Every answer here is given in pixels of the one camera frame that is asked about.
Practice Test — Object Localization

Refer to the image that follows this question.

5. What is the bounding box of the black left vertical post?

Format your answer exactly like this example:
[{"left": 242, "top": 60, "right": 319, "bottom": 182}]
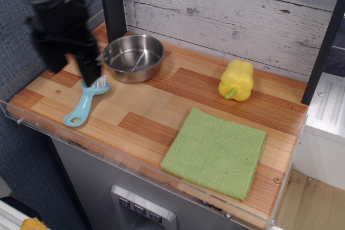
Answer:
[{"left": 102, "top": 0, "right": 127, "bottom": 43}]

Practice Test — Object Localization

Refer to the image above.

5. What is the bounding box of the yellow plastic bell pepper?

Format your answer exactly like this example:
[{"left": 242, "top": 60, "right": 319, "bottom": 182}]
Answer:
[{"left": 218, "top": 60, "right": 254, "bottom": 101}]

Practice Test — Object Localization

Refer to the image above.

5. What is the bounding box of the clear acrylic table guard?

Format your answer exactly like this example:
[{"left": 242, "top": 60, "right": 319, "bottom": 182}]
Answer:
[{"left": 0, "top": 10, "right": 308, "bottom": 228}]

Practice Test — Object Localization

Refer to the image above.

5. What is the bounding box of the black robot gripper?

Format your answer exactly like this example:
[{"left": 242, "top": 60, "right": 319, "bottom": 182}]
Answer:
[{"left": 26, "top": 0, "right": 101, "bottom": 87}]

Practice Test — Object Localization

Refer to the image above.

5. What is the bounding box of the black right vertical post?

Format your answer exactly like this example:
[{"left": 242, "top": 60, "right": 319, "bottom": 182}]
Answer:
[{"left": 301, "top": 0, "right": 344, "bottom": 105}]

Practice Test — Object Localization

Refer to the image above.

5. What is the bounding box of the grey toy fridge cabinet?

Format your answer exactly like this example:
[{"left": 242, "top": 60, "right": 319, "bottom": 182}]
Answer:
[{"left": 52, "top": 139, "right": 275, "bottom": 229}]

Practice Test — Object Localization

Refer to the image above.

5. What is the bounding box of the silver dispenser button panel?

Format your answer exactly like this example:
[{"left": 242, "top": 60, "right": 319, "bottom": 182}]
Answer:
[{"left": 111, "top": 184, "right": 177, "bottom": 229}]

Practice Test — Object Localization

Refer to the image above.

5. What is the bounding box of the green folded towel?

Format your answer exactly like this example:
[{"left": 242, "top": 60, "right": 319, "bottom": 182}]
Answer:
[{"left": 161, "top": 108, "right": 266, "bottom": 201}]

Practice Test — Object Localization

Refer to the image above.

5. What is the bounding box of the black vertical post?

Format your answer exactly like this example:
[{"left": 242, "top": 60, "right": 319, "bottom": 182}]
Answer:
[
  {"left": 102, "top": 0, "right": 127, "bottom": 43},
  {"left": 301, "top": 0, "right": 344, "bottom": 105}
]

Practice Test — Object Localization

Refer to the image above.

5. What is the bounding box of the yellow object bottom left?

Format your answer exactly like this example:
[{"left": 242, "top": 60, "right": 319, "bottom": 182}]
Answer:
[{"left": 19, "top": 218, "right": 48, "bottom": 230}]

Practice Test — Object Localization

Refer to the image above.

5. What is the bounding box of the stainless steel pot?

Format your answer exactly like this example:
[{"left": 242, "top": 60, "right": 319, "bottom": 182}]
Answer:
[{"left": 96, "top": 34, "right": 165, "bottom": 83}]

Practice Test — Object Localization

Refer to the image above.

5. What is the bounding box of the white toy sink unit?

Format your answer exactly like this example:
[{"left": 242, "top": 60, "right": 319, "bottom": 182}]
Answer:
[{"left": 292, "top": 73, "right": 344, "bottom": 190}]

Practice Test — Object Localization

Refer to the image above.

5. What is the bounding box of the light blue dish brush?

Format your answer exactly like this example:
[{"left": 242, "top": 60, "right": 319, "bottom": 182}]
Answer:
[{"left": 63, "top": 75, "right": 110, "bottom": 128}]

